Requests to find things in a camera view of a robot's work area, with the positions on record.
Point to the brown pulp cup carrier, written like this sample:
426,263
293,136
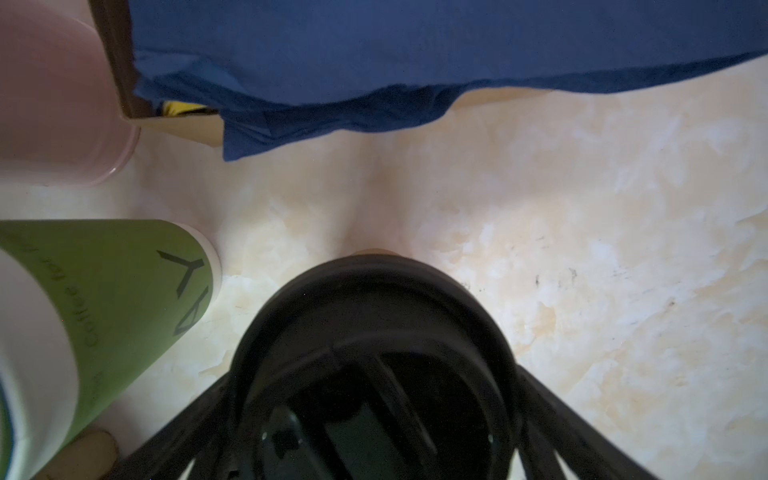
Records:
90,456

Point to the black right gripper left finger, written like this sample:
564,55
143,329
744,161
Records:
168,453

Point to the brown cardboard box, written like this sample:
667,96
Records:
168,120

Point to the dark blue napkin stack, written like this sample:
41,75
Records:
279,72

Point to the stack of paper cups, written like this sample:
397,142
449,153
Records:
86,307

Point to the black plastic cup lid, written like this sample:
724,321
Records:
373,367

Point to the white paper cup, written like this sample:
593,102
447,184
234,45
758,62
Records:
375,251

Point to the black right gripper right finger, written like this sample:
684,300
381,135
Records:
555,431

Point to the pink straw holder cup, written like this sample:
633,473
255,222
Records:
60,117

